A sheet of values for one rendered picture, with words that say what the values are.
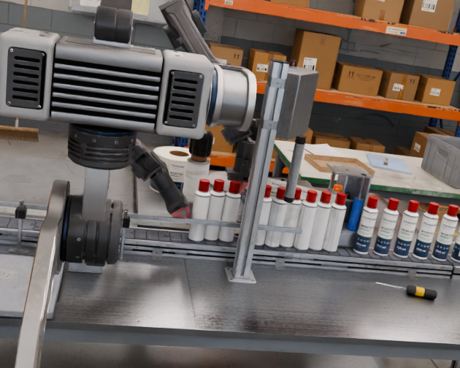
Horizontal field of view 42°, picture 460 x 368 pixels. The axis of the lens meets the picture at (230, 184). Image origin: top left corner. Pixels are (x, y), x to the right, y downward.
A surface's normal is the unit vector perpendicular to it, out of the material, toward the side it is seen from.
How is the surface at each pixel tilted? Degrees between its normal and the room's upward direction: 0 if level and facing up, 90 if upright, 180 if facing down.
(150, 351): 0
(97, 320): 0
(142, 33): 90
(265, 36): 90
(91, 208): 90
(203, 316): 0
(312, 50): 89
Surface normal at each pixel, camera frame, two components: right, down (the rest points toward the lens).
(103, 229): 0.21, -0.14
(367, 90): 0.12, 0.34
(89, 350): 0.16, -0.94
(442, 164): -0.96, -0.09
